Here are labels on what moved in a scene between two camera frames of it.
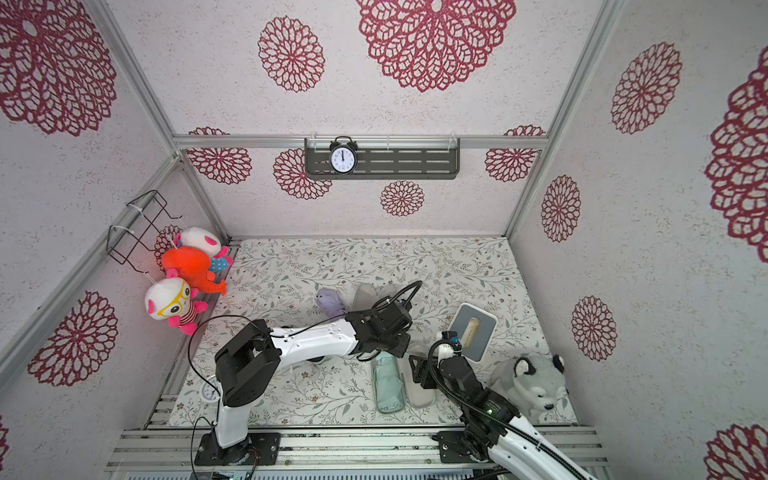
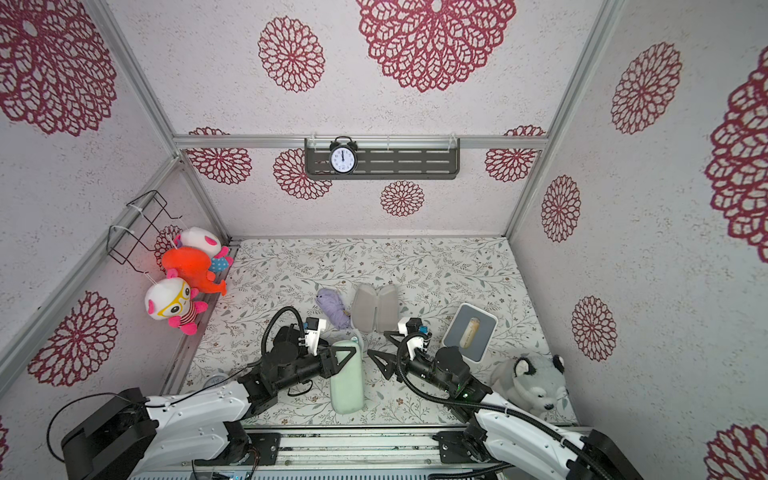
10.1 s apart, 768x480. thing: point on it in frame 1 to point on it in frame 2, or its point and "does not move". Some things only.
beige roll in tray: [473, 326] does not move
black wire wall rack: [143, 212] does not move
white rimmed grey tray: [474, 328] does not move
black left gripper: [401, 350] to [327, 359]
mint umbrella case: [423, 347] to [347, 385]
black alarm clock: [343, 155] does not move
